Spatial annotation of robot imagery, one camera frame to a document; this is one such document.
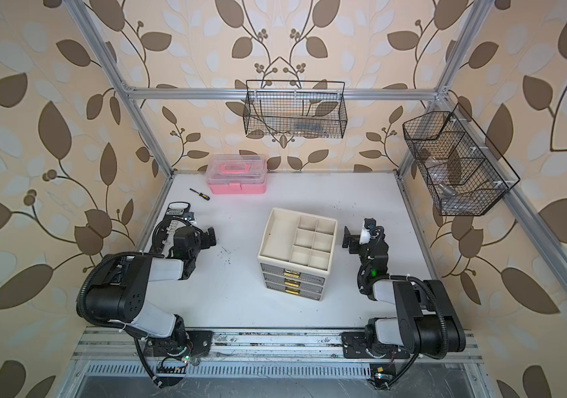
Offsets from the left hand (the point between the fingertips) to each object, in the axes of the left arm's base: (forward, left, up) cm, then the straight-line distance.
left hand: (194, 227), depth 95 cm
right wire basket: (+2, -89, +29) cm, 94 cm away
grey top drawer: (-23, -35, +14) cm, 45 cm away
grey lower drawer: (-24, -39, +1) cm, 46 cm away
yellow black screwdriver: (+21, +4, -5) cm, 22 cm away
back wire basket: (+37, -40, +29) cm, 62 cm away
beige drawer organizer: (-19, -39, +18) cm, 47 cm away
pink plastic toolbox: (+28, -13, +2) cm, 30 cm away
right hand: (-2, -63, +4) cm, 63 cm away
